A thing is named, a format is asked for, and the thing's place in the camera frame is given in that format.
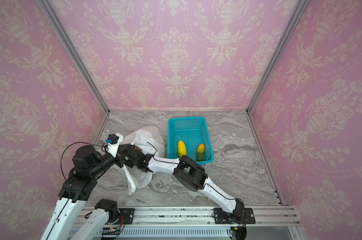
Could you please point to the left corner aluminium post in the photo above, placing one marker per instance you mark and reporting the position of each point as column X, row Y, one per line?
column 71, row 50

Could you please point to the corner aluminium post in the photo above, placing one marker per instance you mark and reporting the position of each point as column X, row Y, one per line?
column 71, row 50
column 285, row 37

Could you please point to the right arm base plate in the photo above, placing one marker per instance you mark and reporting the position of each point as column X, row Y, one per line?
column 246, row 217

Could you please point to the right corner aluminium post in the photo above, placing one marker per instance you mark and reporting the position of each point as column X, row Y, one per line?
column 285, row 37

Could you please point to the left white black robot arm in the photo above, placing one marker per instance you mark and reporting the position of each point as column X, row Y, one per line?
column 74, row 194

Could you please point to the teal plastic basket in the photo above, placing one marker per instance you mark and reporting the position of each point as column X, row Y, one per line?
column 193, row 131

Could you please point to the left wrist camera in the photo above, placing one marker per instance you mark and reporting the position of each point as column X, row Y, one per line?
column 113, row 142

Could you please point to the aluminium front rail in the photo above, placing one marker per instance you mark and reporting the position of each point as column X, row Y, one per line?
column 183, row 216

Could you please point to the white plastic bag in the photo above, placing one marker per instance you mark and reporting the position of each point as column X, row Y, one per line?
column 148, row 141

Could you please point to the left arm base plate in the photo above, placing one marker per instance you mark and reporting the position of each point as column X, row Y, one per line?
column 123, row 216

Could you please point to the perforated white vent strip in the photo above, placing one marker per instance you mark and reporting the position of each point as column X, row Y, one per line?
column 157, row 232

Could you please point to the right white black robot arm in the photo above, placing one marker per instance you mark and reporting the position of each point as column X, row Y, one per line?
column 190, row 174

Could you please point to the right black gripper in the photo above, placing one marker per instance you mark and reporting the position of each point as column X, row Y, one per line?
column 136, row 156

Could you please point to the yellow lemon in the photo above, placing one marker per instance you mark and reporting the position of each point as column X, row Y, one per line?
column 182, row 149

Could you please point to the orange green mango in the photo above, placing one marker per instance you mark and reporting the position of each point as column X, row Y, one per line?
column 200, row 153

